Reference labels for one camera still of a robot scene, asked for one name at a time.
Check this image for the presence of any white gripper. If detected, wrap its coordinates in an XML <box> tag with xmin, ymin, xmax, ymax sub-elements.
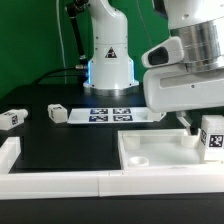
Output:
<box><xmin>143</xmin><ymin>66</ymin><xmax>224</xmax><ymax>135</ymax></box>

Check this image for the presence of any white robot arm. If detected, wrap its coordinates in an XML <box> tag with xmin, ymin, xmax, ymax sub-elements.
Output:
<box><xmin>66</xmin><ymin>0</ymin><xmax>224</xmax><ymax>128</ymax></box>

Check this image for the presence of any white marker sheet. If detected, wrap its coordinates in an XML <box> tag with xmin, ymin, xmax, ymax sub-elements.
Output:
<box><xmin>68</xmin><ymin>107</ymin><xmax>150</xmax><ymax>124</ymax></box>

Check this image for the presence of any white hanging cable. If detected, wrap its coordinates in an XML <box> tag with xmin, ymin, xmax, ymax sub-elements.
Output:
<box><xmin>55</xmin><ymin>0</ymin><xmax>68</xmax><ymax>85</ymax></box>

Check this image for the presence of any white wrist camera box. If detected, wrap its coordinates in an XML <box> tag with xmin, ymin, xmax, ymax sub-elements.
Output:
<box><xmin>141</xmin><ymin>36</ymin><xmax>184</xmax><ymax>68</ymax></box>

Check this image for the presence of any black cable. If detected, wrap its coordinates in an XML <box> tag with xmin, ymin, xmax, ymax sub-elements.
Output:
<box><xmin>31</xmin><ymin>64</ymin><xmax>89</xmax><ymax>86</ymax></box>

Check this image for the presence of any white U-shaped fence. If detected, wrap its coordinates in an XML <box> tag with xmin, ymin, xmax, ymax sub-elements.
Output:
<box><xmin>0</xmin><ymin>137</ymin><xmax>224</xmax><ymax>200</ymax></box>

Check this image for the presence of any white square table top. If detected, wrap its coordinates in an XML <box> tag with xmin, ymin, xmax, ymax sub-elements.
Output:
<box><xmin>118</xmin><ymin>129</ymin><xmax>213</xmax><ymax>171</ymax></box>

